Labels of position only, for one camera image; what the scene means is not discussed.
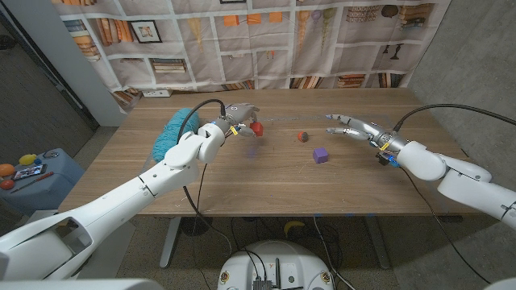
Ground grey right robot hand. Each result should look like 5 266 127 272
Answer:
325 114 409 154

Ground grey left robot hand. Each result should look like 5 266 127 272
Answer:
217 102 261 139

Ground yellow toy banana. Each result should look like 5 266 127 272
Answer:
283 220 306 238

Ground printed bookshelf backdrop cloth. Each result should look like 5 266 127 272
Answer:
51 0 452 108

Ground teal yarn skein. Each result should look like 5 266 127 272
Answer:
151 107 202 164

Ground grey table leg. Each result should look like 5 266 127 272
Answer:
364 215 392 270

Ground black round floor disc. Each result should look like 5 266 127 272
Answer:
181 217 213 237

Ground white table leg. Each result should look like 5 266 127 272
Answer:
159 216 182 269

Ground white robot mobile base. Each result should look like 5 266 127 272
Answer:
216 240 335 290

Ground black antenna module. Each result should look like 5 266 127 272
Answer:
252 257 283 290

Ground grey-blue padded stool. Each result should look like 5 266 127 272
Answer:
0 147 86 217

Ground smartphone with colourful screen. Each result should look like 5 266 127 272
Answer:
12 164 48 181

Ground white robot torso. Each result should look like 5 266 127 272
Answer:
0 278 164 290

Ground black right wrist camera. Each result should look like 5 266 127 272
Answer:
377 151 401 168

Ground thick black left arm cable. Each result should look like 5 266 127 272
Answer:
176 98 234 259

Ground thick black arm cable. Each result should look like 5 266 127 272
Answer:
176 98 234 259
393 103 516 132

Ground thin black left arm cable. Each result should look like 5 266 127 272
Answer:
192 162 209 219

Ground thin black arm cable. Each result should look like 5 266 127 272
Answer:
192 162 209 219
400 166 492 285

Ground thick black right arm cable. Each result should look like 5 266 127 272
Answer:
393 103 516 132

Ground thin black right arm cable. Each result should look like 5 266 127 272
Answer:
400 166 492 285

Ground grey floor cable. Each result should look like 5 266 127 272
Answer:
312 217 356 290

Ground red-handled screwdriver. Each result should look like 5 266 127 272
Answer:
10 171 55 194

